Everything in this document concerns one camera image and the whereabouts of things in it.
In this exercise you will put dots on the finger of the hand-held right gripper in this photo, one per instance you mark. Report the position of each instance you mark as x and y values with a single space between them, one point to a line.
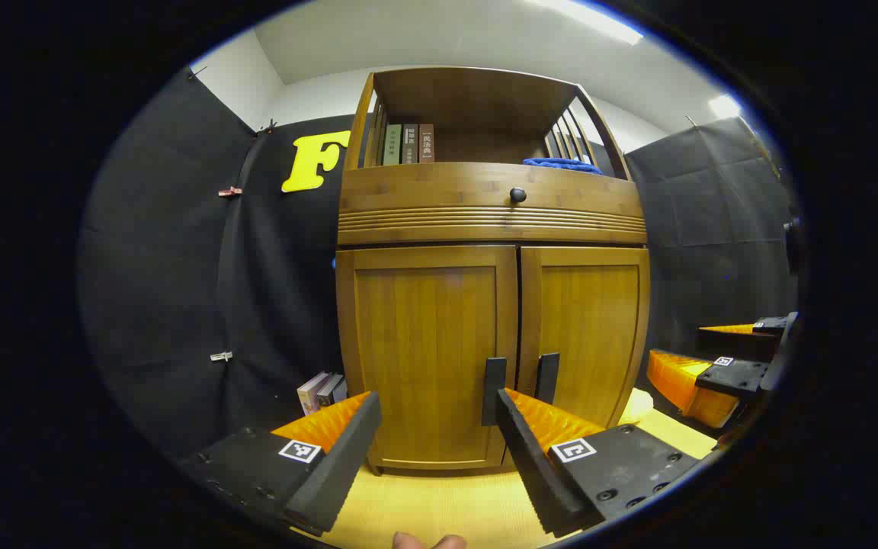
736 343
732 377

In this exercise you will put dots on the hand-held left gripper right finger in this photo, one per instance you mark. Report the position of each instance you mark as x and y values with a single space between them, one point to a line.
534 465

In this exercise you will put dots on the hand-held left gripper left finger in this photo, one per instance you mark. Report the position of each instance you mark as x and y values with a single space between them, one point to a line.
332 473

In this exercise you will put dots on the wooden cabinet door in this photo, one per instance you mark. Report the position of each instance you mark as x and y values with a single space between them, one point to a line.
424 343
591 328

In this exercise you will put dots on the wooden double-door shoe cabinet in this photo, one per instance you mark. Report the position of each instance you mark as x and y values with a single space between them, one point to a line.
485 99

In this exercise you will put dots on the white book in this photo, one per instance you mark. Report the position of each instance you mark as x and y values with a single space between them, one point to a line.
309 395

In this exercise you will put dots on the dark grey book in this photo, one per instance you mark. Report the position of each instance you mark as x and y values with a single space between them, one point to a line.
328 390

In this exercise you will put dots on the blue-grey book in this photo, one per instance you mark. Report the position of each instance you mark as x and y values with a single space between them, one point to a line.
340 390

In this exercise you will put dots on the small ceiling light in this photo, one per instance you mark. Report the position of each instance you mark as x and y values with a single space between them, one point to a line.
725 107

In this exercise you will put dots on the black backdrop cloth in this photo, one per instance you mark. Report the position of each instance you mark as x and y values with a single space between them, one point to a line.
165 290

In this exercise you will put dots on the blue cloth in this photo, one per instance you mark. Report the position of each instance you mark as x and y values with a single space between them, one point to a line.
561 165

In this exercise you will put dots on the black round drawer knob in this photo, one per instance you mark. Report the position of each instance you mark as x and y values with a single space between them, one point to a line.
517 194

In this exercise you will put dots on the wooden ribbed drawer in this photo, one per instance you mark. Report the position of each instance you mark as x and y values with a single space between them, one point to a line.
424 198

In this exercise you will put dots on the red clip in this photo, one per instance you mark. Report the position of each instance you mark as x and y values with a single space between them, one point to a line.
230 191

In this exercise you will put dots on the brown book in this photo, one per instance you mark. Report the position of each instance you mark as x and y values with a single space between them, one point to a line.
426 143

